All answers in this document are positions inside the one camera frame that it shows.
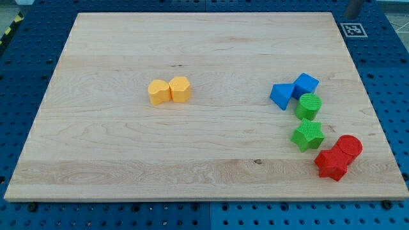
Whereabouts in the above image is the green star block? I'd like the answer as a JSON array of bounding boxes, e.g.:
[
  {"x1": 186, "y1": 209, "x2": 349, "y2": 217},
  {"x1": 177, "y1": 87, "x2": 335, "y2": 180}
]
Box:
[{"x1": 290, "y1": 118, "x2": 325, "y2": 152}]

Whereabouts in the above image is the red star block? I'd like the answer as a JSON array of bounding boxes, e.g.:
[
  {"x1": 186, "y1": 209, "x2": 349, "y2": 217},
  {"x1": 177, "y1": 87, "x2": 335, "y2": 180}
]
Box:
[{"x1": 314, "y1": 149, "x2": 348, "y2": 181}]

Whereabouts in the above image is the yellow hexagon block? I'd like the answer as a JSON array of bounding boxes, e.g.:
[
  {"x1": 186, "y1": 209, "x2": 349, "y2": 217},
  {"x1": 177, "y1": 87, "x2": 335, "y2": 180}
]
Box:
[{"x1": 169, "y1": 76, "x2": 191, "y2": 103}]

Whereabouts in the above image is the yellow heart block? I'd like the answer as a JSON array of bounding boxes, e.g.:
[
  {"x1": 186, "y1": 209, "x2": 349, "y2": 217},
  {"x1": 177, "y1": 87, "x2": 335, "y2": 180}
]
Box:
[{"x1": 148, "y1": 79, "x2": 171, "y2": 105}]

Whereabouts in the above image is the wooden board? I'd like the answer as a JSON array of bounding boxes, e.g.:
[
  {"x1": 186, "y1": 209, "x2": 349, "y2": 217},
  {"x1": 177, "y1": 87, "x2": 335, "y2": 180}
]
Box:
[{"x1": 4, "y1": 12, "x2": 408, "y2": 202}]

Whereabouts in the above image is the blue triangle block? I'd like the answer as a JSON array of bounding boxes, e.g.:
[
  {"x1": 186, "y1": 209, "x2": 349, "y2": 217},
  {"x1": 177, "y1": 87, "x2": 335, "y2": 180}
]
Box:
[{"x1": 270, "y1": 83, "x2": 295, "y2": 111}]

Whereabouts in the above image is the blue cube block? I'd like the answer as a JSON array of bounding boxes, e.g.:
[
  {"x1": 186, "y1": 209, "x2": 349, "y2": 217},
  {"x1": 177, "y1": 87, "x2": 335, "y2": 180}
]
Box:
[{"x1": 291, "y1": 73, "x2": 319, "y2": 100}]

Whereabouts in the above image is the green cylinder block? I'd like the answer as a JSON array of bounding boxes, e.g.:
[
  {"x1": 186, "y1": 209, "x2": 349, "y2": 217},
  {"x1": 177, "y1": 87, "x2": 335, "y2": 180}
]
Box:
[{"x1": 295, "y1": 93, "x2": 322, "y2": 120}]

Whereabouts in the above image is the red cylinder block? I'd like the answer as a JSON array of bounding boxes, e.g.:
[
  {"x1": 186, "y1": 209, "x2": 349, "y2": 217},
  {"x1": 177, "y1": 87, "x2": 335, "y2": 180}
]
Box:
[{"x1": 332, "y1": 135, "x2": 363, "y2": 165}]

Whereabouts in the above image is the white fiducial marker tag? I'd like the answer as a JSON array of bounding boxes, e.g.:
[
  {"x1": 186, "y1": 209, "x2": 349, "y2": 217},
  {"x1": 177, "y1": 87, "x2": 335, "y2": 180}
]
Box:
[{"x1": 341, "y1": 23, "x2": 367, "y2": 38}]

